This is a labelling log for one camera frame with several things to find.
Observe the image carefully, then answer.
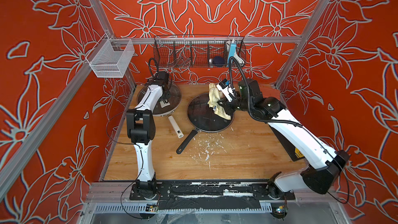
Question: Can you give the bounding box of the black frying pan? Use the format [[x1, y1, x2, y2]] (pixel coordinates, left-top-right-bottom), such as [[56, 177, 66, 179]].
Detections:
[[176, 92, 234, 155]]

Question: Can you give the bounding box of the yellow cleaning cloth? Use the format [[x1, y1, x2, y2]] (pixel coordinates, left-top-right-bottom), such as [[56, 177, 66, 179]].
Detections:
[[207, 83, 231, 120]]

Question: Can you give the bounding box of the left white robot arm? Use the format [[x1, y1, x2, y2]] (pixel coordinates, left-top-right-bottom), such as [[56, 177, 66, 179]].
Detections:
[[126, 72, 170, 199]]

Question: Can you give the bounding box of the dark blue round object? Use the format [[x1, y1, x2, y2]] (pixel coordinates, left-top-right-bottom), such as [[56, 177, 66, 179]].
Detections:
[[212, 56, 225, 67]]

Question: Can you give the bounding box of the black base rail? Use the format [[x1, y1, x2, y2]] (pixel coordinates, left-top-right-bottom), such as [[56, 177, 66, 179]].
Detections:
[[129, 181, 296, 213]]

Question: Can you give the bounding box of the black power adapter box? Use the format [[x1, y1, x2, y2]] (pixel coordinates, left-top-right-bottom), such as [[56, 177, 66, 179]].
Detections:
[[271, 127, 304, 162]]

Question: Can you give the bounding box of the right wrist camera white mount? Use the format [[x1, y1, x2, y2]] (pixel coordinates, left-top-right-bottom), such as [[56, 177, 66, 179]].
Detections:
[[216, 79, 237, 102]]

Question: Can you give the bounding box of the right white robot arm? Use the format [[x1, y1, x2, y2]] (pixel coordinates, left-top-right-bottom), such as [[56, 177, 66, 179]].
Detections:
[[217, 79, 350, 199]]

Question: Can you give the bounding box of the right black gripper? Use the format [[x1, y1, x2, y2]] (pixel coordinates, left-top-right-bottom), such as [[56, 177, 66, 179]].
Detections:
[[215, 92, 254, 117]]

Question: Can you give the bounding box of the glass lid white handle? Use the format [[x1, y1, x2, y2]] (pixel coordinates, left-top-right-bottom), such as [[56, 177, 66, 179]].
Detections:
[[132, 80, 181, 117]]

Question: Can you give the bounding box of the black wire basket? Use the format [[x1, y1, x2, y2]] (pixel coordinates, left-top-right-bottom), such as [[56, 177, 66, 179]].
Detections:
[[153, 34, 247, 68]]

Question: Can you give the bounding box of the clear plastic bin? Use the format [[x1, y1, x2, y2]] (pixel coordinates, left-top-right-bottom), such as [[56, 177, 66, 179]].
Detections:
[[86, 39, 135, 78]]

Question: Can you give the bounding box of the pan with white handle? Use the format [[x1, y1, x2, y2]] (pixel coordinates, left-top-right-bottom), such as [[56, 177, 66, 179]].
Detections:
[[152, 83, 183, 139]]

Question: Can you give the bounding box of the white cable bundle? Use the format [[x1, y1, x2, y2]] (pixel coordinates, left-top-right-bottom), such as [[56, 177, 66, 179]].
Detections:
[[234, 46, 245, 67]]

